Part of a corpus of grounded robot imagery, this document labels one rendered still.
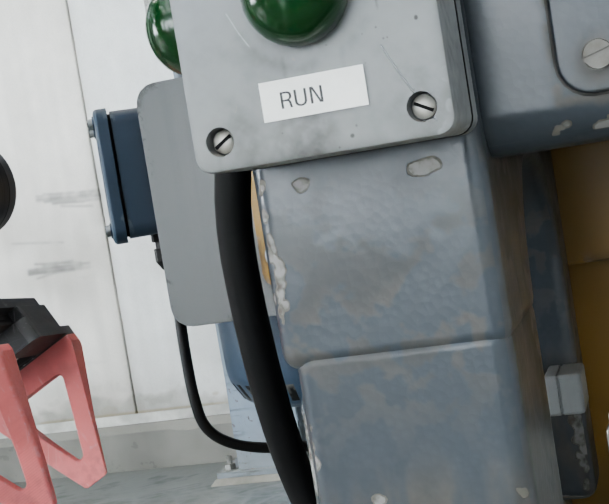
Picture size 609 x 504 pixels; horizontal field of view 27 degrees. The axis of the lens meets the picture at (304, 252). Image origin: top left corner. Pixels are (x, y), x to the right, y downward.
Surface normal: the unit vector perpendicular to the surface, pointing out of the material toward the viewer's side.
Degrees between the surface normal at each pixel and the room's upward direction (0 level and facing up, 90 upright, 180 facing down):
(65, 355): 82
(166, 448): 90
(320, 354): 101
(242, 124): 90
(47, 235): 90
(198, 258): 90
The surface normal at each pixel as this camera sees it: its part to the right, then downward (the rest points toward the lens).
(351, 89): -0.27, 0.10
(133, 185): 0.18, 0.03
